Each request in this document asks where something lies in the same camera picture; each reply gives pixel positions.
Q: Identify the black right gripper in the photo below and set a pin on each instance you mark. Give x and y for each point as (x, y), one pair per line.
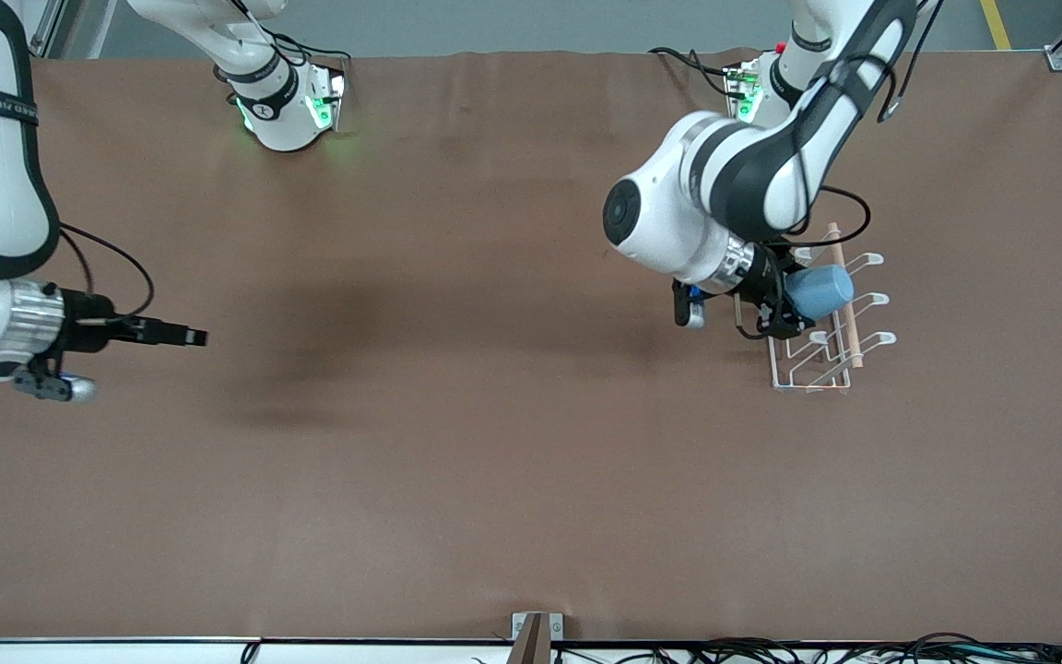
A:
(88, 321)

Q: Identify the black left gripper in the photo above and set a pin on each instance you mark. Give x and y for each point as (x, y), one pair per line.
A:
(764, 277)

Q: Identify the blue plastic cup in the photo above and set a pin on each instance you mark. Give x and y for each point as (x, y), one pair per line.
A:
(826, 290)

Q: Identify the grey arm base connector box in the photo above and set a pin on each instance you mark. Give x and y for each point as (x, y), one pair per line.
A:
(741, 88)
(333, 92)

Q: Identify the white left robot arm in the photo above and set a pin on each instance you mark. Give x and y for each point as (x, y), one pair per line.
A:
(669, 221)

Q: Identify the brown table cover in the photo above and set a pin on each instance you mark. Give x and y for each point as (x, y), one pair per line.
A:
(494, 461)

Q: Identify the grey metal mount bracket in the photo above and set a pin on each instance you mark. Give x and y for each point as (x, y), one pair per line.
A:
(554, 627)

